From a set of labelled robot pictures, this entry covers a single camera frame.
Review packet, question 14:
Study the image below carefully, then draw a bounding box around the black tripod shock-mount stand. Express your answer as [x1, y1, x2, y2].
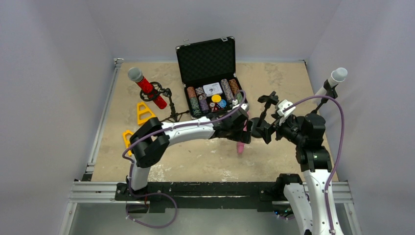
[139, 82, 190, 122]

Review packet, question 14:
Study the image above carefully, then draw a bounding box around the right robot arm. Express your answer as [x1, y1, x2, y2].
[262, 113, 344, 235]

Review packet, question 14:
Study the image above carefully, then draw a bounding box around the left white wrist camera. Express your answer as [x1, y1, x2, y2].
[231, 99, 249, 112]

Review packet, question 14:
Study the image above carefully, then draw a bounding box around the black round-base mic stand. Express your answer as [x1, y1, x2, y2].
[311, 79, 338, 114]

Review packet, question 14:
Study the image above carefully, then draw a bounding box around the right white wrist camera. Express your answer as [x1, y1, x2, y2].
[276, 99, 296, 126]

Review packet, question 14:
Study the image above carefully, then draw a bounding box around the red glitter microphone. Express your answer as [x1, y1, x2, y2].
[127, 67, 167, 109]

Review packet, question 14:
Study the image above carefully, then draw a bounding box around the white microphone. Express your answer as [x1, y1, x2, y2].
[315, 67, 348, 99]

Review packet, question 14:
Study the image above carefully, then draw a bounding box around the yellow triangle stand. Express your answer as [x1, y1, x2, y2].
[137, 102, 157, 126]
[122, 130, 133, 148]

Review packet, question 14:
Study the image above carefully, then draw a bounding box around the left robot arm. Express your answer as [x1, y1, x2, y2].
[122, 108, 251, 192]

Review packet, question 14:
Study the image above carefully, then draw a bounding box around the black front mounting rail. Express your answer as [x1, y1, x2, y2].
[115, 182, 293, 216]

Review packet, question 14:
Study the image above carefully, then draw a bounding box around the yellow triangle stand upper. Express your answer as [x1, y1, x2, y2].
[137, 102, 157, 126]

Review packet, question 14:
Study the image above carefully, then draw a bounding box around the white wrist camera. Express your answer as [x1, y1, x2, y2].
[276, 99, 296, 126]
[231, 99, 249, 112]

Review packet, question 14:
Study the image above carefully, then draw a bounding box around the black poker chip case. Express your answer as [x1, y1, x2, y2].
[176, 37, 247, 119]

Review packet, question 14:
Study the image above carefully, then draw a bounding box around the pink microphone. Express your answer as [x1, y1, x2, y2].
[236, 120, 247, 155]

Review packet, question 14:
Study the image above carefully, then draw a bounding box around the yellow triangle stand lower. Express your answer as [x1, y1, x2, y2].
[122, 130, 133, 148]

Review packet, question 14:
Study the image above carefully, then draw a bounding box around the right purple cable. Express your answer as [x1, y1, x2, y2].
[282, 94, 345, 235]

